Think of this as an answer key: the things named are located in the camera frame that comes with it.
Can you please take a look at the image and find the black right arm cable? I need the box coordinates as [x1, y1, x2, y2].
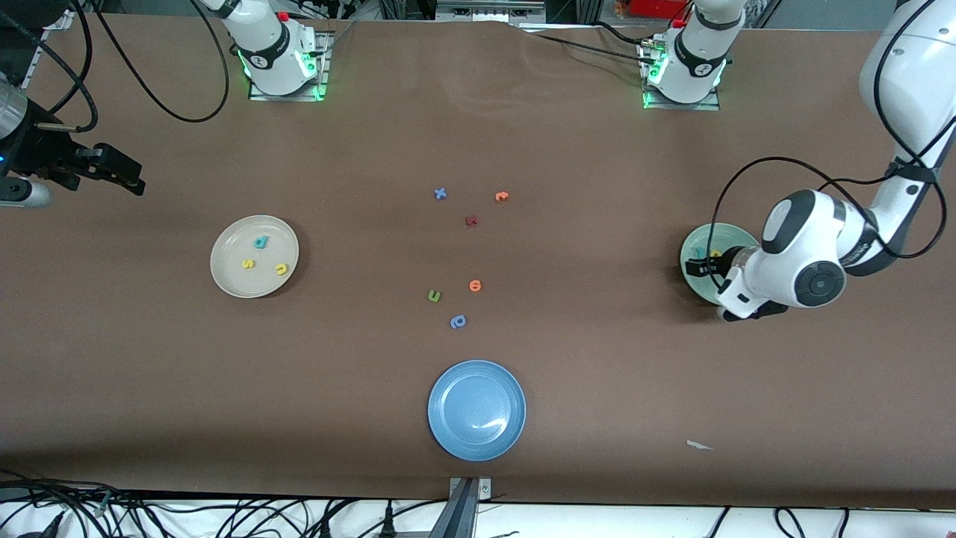
[0, 0, 231, 134]

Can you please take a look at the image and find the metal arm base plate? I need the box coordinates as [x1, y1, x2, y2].
[249, 30, 329, 102]
[642, 41, 721, 111]

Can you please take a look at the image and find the grey metal equipment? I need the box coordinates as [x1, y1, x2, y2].
[435, 0, 547, 23]

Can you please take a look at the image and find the aluminium profile bracket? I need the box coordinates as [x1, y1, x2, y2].
[429, 477, 492, 538]

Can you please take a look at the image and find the blue round plate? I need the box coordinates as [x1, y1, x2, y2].
[427, 360, 527, 462]

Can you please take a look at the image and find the red box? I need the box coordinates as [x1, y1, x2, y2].
[616, 0, 689, 19]

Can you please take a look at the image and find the beige round plate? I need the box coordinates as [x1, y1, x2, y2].
[210, 215, 300, 299]

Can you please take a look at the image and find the brown table cover sheet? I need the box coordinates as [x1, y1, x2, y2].
[0, 11, 956, 510]

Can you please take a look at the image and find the green round plate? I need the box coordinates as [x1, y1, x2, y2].
[680, 223, 763, 306]

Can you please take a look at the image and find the black table cable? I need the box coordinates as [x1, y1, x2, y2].
[590, 21, 662, 49]
[523, 30, 654, 64]

